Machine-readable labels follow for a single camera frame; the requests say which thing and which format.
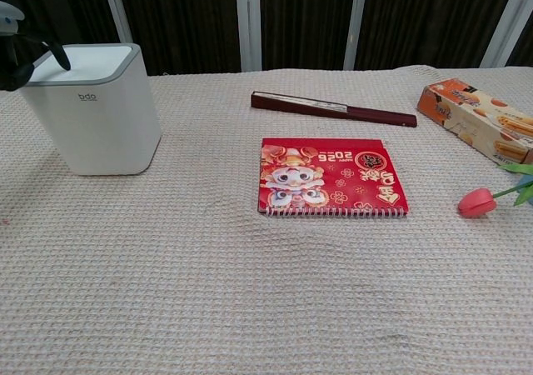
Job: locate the white frame post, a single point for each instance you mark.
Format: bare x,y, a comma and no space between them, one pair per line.
249,23
501,21
117,8
355,21

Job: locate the white small trash bin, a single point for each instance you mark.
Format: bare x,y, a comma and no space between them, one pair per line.
96,112

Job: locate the pink artificial tulip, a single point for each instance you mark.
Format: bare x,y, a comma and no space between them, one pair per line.
476,203

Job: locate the dark red folded fan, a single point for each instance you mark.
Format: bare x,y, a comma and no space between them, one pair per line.
333,109

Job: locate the red spiral desk calendar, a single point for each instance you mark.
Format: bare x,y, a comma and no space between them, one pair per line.
329,179

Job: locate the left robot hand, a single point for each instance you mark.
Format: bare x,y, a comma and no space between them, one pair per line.
21,60

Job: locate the beige woven tablecloth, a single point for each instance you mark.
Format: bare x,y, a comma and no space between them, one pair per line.
250,266

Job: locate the orange biscuit stick box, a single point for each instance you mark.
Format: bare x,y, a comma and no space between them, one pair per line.
479,118

